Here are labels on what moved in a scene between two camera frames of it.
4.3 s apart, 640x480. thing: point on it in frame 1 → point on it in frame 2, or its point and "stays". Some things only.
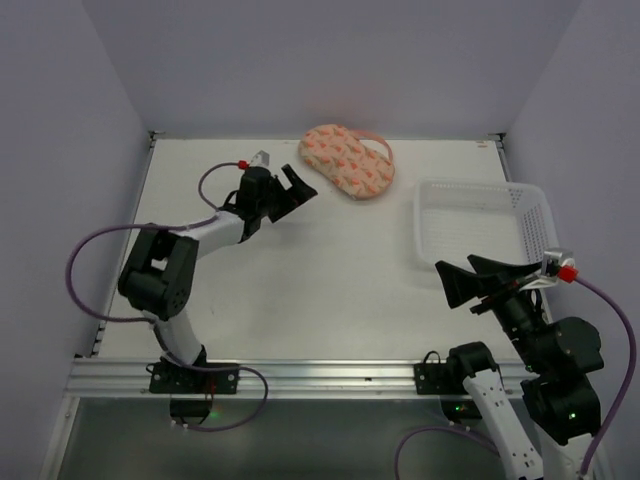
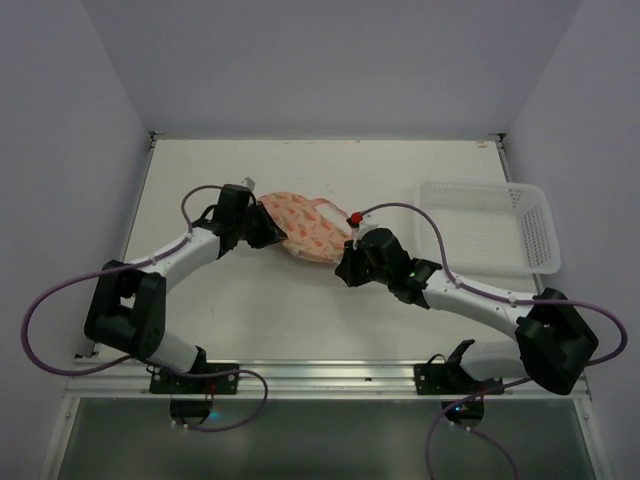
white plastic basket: [455, 219] stays
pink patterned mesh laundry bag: [359, 163] → [317, 230]
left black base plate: [165, 378] stays
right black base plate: [438, 379] stays
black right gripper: [493, 293] → [353, 267]
